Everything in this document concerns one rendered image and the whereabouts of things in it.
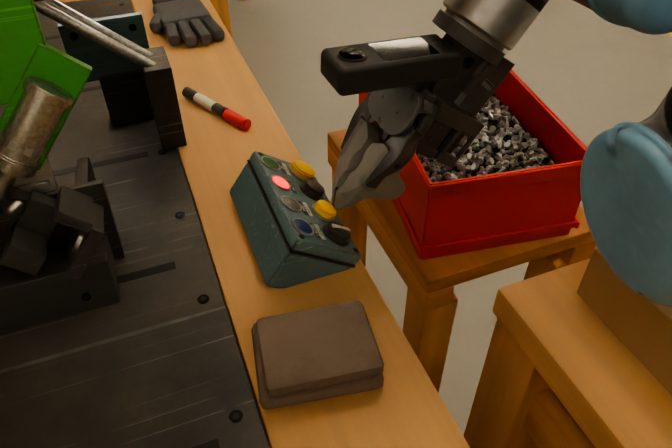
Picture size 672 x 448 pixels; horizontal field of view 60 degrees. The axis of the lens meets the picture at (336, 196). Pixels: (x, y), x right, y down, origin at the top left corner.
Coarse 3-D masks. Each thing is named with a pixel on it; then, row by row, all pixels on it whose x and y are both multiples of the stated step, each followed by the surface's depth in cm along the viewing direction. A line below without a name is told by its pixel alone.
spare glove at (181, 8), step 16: (160, 0) 103; (176, 0) 102; (192, 0) 102; (160, 16) 97; (176, 16) 97; (192, 16) 97; (208, 16) 98; (176, 32) 93; (192, 32) 93; (208, 32) 93
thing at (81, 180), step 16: (80, 160) 61; (80, 176) 57; (48, 192) 53; (80, 192) 54; (96, 192) 54; (0, 224) 52; (112, 224) 56; (0, 240) 53; (64, 240) 55; (112, 240) 57; (0, 256) 53
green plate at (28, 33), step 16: (0, 0) 45; (16, 0) 45; (32, 0) 46; (0, 16) 45; (16, 16) 45; (32, 16) 46; (0, 32) 45; (16, 32) 46; (32, 32) 46; (0, 48) 46; (16, 48) 46; (32, 48) 47; (0, 64) 46; (16, 64) 47; (0, 80) 47; (16, 80) 47; (0, 96) 47
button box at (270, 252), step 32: (256, 160) 61; (256, 192) 59; (288, 192) 58; (256, 224) 58; (288, 224) 53; (320, 224) 57; (256, 256) 56; (288, 256) 52; (320, 256) 54; (352, 256) 56
